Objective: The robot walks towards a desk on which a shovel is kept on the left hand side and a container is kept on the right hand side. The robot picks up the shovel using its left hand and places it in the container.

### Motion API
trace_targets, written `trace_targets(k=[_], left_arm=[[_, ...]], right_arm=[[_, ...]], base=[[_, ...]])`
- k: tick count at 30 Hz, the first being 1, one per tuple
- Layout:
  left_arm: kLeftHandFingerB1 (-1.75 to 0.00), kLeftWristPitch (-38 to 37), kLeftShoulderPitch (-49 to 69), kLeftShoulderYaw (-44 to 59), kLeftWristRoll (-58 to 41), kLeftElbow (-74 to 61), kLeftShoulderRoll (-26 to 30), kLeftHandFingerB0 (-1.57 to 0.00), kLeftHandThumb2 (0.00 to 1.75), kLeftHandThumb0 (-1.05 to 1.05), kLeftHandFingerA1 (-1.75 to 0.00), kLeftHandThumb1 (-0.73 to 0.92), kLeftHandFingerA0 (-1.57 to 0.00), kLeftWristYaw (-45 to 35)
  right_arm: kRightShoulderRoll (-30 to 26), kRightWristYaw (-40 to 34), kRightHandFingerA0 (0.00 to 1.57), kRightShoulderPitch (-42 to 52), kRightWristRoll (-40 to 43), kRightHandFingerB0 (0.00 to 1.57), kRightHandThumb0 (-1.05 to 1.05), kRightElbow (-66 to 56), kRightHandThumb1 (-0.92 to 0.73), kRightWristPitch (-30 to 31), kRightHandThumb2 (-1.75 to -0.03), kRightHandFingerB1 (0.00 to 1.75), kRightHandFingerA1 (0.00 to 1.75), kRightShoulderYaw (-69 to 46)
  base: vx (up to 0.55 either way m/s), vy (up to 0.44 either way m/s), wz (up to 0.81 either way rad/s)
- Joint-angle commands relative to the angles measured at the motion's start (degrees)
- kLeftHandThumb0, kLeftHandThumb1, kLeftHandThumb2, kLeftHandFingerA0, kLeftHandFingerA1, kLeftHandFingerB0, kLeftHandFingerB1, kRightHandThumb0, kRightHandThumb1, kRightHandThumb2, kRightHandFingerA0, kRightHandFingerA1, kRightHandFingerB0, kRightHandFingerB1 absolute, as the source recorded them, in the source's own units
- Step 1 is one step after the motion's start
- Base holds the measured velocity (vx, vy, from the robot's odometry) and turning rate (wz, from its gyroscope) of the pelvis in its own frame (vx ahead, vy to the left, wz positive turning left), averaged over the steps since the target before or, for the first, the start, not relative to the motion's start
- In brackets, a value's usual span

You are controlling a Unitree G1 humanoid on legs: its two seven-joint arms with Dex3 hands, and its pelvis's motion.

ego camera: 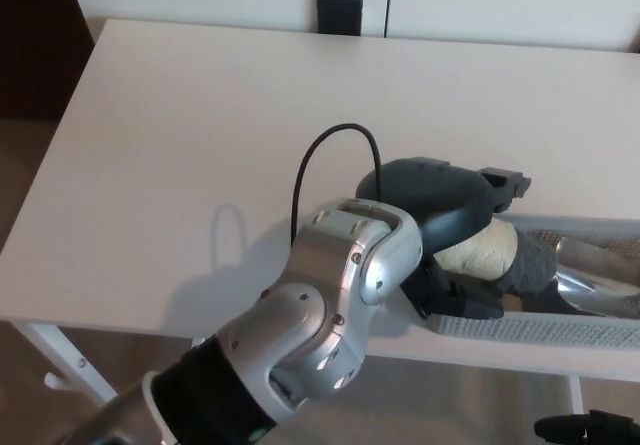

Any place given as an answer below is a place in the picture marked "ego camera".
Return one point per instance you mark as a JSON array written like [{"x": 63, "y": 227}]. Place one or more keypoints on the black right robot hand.
[{"x": 590, "y": 430}]

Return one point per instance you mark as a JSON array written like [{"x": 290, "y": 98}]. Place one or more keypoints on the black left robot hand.
[{"x": 430, "y": 195}]

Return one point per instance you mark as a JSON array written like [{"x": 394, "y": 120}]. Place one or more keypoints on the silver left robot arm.
[{"x": 310, "y": 325}]

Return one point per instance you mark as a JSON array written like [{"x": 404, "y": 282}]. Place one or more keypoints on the grey plastic basket container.
[{"x": 525, "y": 332}]

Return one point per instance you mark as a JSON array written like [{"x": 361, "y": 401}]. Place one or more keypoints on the white desk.
[{"x": 175, "y": 165}]

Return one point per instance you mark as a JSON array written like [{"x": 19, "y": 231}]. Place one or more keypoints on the white desk leg hook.
[{"x": 54, "y": 381}]

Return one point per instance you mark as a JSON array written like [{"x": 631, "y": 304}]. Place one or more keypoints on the dark brown furniture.
[{"x": 35, "y": 40}]

